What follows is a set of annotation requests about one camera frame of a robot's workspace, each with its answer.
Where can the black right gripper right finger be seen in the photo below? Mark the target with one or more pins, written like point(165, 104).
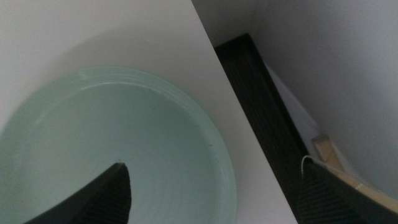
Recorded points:
point(335, 202)

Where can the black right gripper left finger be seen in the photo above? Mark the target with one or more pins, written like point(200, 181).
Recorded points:
point(102, 202)

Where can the pale green shallow bowl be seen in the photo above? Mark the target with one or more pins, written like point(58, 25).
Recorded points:
point(124, 124)

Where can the beige wooden strip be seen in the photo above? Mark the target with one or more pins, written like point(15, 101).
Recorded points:
point(326, 149)

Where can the black textured panel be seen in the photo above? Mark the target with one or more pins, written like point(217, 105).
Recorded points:
point(264, 118)

